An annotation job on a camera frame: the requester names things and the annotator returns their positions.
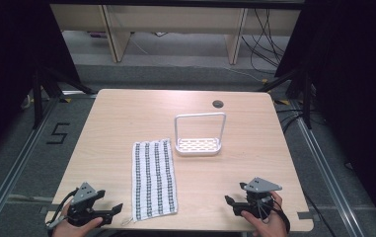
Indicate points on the black metal stand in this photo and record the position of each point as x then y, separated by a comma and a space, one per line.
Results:
304, 95
39, 95

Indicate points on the person's left hand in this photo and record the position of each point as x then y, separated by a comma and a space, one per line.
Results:
73, 227

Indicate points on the black curtain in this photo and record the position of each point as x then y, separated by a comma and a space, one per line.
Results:
350, 98
14, 65

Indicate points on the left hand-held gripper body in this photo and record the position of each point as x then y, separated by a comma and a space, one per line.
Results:
83, 201

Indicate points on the person's right hand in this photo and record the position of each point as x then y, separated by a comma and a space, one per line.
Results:
267, 223

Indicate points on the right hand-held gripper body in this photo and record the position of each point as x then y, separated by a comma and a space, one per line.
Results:
258, 197

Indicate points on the aluminium floor rail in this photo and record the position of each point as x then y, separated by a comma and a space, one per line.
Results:
328, 177
14, 164

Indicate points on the light wooden desk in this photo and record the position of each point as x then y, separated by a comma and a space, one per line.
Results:
175, 26

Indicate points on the white checked dishcloth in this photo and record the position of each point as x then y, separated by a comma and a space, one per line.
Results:
154, 179

